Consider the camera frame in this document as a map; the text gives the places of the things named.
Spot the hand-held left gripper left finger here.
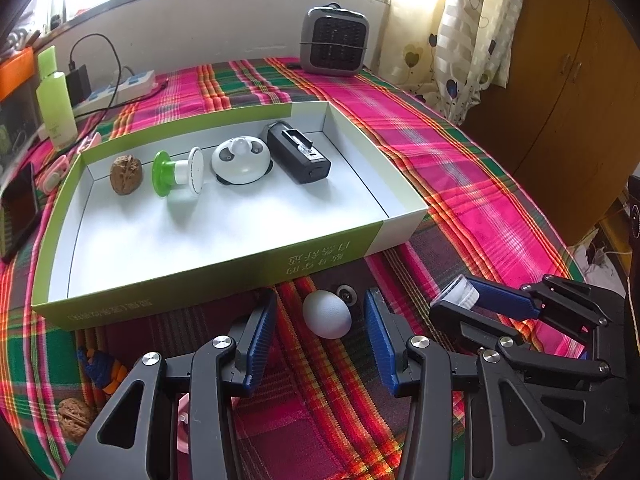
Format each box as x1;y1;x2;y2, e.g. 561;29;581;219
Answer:
62;289;278;480

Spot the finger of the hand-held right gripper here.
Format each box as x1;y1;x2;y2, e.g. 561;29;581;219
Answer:
430;302;613;381
470;275;626;366

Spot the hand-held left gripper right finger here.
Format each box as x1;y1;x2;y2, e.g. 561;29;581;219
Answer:
364;287;581;480

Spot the white egg-shaped knob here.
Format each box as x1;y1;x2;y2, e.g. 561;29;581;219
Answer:
302;284;358;339

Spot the pink plastic clip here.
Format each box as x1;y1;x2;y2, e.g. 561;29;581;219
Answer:
176;392;193;453

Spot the green white cardboard box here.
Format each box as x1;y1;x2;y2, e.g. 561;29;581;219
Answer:
31;100;430;331

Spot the blue orange knitted toy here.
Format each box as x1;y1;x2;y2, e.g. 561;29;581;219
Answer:
76;347;126;395

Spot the white panda-shaped round gadget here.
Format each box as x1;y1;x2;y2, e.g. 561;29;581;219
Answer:
211;136;273;186

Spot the black rectangular device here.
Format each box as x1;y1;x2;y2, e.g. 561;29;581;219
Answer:
260;120;332;185

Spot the green white mushroom-shaped knob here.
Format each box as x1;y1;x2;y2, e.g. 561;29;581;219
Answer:
152;146;205;198

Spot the brown walnut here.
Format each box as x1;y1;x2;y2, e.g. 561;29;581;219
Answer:
110;155;145;196
56;397;98;443

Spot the wooden cabinet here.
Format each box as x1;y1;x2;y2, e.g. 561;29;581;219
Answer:
462;0;640;241

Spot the heart-print curtain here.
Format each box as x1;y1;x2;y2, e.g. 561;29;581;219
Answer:
400;0;533;126

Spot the black smartphone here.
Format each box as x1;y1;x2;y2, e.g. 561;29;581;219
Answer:
0;161;43;263

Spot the white power strip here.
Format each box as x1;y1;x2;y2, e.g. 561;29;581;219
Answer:
70;69;157;111

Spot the grey small fan heater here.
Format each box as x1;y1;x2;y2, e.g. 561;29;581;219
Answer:
299;4;371;77

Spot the light green lotion bottle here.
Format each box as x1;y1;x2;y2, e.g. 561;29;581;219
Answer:
35;45;78;150

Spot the black charger plug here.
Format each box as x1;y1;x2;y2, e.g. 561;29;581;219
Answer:
67;62;93;103

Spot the clear plastic container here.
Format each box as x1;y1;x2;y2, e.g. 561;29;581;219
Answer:
0;95;41;161

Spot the orange tray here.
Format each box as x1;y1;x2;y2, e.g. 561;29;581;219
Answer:
0;49;40;103

